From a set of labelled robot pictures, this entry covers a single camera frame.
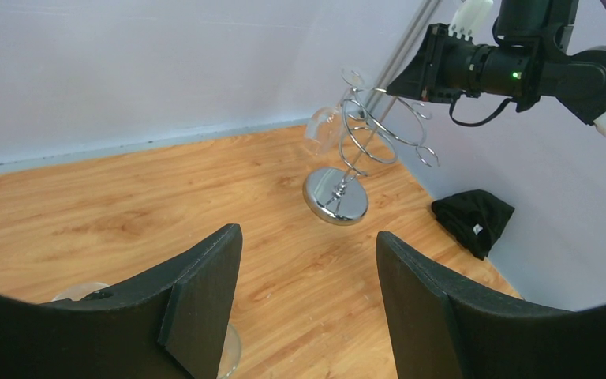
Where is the aluminium frame rail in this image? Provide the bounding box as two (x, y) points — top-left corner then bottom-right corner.
(371, 0), (443, 89)

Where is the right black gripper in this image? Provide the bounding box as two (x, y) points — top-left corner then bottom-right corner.
(386, 23), (497, 103)

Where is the chrome wine glass rack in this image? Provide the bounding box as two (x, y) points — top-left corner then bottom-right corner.
(302, 88), (440, 226)

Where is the clear wine glass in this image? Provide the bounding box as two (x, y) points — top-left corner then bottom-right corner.
(52, 282), (242, 378)
(304, 66), (367, 156)

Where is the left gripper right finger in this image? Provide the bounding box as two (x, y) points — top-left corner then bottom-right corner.
(376, 231), (606, 378)

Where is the clear wine glass back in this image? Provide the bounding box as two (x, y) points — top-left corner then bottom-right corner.
(304, 66), (367, 156)

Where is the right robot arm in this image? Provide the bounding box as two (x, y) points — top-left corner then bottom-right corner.
(386, 1), (606, 138)

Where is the black cloth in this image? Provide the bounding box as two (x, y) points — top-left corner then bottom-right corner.
(431, 189), (515, 261)

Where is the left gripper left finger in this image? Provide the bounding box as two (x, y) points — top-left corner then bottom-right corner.
(0, 223), (243, 378)

